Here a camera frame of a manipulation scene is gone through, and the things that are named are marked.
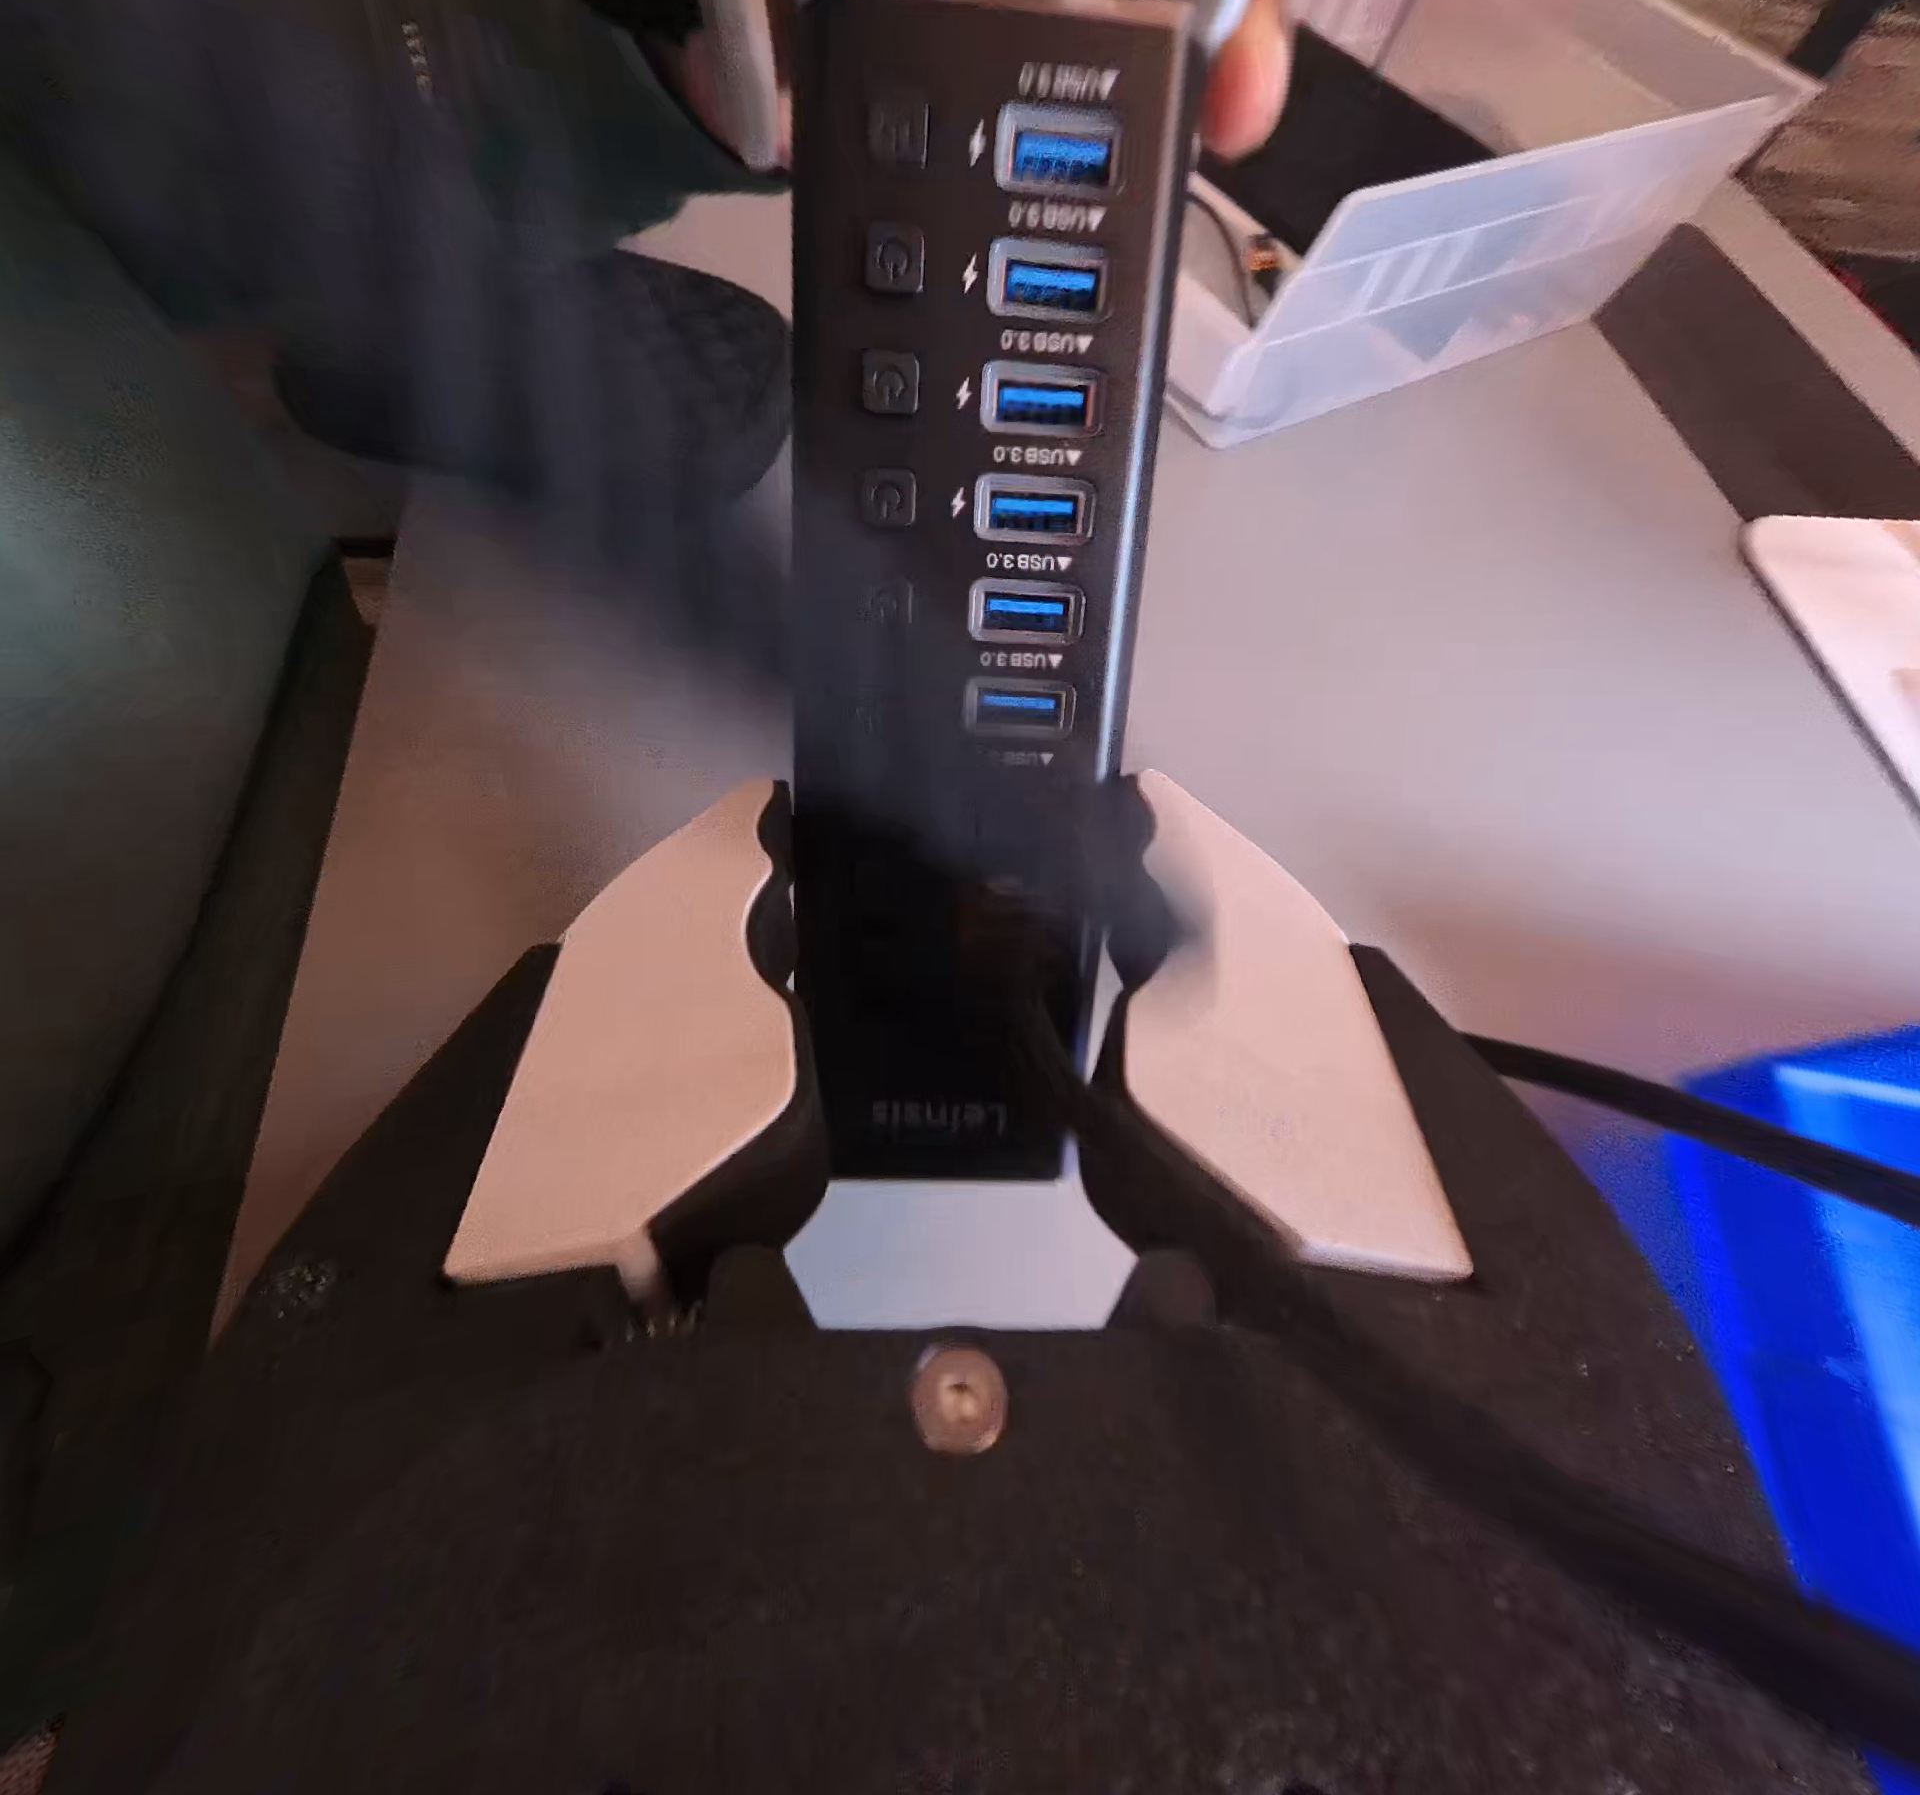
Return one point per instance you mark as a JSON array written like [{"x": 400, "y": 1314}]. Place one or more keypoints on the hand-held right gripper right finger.
[{"x": 1290, "y": 1075}]

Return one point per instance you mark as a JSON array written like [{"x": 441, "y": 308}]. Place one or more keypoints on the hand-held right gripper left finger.
[{"x": 644, "y": 1075}]

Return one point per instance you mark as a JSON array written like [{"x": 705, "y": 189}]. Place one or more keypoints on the black multi-port usb hub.
[{"x": 914, "y": 325}]

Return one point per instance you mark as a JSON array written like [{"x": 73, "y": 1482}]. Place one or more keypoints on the clear plastic bin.
[{"x": 1500, "y": 250}]

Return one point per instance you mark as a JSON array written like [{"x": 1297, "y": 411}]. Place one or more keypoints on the blue plastic bin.
[{"x": 1800, "y": 1375}]

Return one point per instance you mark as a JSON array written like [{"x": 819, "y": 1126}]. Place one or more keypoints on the black forearm pad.
[{"x": 675, "y": 370}]

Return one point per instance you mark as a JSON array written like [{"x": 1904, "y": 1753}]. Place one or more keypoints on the person's left forearm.
[{"x": 374, "y": 101}]

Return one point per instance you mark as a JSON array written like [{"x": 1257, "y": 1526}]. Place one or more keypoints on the person's left hand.
[{"x": 1254, "y": 86}]

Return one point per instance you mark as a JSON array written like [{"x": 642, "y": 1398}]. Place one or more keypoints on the black flat box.
[{"x": 1350, "y": 129}]

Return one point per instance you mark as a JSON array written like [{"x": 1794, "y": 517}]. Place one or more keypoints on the white sign stand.
[{"x": 1846, "y": 625}]

